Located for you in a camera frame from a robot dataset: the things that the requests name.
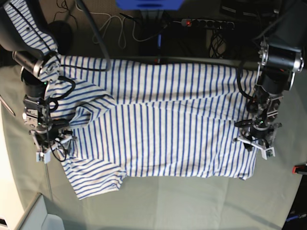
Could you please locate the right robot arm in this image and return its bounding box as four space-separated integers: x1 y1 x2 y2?
0 0 76 161

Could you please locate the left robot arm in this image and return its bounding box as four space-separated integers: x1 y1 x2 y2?
234 0 307 159

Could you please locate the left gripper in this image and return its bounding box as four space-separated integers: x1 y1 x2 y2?
233 119 282 153

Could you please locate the blue white striped t-shirt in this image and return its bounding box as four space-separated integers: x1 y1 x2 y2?
4 0 261 201

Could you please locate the green table cloth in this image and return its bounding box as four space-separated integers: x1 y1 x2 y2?
0 66 307 230

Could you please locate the black round base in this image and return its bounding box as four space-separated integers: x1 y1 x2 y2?
48 21 73 55

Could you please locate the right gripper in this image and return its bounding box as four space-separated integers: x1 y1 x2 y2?
29 128 77 156

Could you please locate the white bin at bottom left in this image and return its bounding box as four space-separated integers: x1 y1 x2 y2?
15 193 65 230

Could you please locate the red clamp at right edge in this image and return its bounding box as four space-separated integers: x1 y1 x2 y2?
292 164 307 175

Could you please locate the white looped cable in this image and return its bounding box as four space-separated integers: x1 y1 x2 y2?
92 14 142 49

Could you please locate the metal bar at left edge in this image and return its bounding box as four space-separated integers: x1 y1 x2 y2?
0 95 16 117

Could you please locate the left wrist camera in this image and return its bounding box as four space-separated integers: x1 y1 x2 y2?
261 147 275 160

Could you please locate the blue box at top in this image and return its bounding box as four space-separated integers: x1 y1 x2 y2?
116 0 184 11

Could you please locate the black power strip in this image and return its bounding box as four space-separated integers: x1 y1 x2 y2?
181 19 236 30

